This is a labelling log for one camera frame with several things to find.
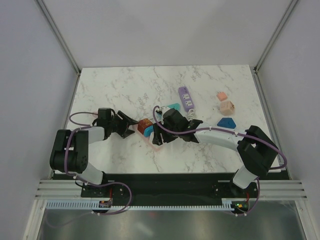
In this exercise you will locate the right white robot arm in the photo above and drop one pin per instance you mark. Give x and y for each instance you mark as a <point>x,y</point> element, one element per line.
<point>256,150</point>

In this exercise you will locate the blue cube plug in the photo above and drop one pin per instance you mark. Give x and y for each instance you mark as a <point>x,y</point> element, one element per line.
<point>227,122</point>

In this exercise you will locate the light blue plug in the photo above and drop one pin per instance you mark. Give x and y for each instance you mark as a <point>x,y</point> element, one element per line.
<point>148,131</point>

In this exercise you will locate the teal power strip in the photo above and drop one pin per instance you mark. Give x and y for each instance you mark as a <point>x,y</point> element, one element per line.
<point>175,106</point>

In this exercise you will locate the pink power strip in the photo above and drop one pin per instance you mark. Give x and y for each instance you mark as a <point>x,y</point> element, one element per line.
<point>148,140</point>

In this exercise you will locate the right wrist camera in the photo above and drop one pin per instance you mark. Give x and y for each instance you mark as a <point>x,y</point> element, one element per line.
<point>162,110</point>

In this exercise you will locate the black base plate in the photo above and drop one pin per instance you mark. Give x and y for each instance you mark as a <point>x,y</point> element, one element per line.
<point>169,189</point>

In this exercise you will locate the aluminium frame post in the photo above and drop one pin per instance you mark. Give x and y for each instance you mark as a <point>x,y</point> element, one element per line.
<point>276,34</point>
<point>58,35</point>

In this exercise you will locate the white cable duct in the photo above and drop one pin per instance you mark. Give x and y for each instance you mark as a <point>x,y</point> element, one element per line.
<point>98,205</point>

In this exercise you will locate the left aluminium frame post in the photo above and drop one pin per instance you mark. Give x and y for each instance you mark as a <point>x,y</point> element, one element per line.
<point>58,35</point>

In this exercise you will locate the brown cube plug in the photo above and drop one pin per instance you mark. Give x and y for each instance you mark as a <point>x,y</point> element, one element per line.
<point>143,125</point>

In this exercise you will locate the peach cube plug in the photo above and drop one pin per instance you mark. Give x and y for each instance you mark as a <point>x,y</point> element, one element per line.
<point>227,108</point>

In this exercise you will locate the pink plug adapter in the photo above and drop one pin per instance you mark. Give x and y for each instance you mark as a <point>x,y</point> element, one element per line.
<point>222,96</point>

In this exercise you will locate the purple power strip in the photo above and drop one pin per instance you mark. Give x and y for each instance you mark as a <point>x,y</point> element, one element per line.
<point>185,98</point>

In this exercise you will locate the aluminium rail bar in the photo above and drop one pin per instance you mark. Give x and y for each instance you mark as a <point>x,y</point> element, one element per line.
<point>270,190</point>

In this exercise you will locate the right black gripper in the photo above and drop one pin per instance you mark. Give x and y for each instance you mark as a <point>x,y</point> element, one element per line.
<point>157,139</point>

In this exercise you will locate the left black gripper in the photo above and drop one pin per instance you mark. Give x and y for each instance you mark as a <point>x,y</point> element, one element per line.
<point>124,132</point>

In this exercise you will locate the right aluminium frame post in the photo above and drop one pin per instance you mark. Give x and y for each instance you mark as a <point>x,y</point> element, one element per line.
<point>276,34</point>

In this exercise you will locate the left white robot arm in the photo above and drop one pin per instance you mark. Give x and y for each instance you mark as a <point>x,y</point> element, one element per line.
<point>70,151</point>

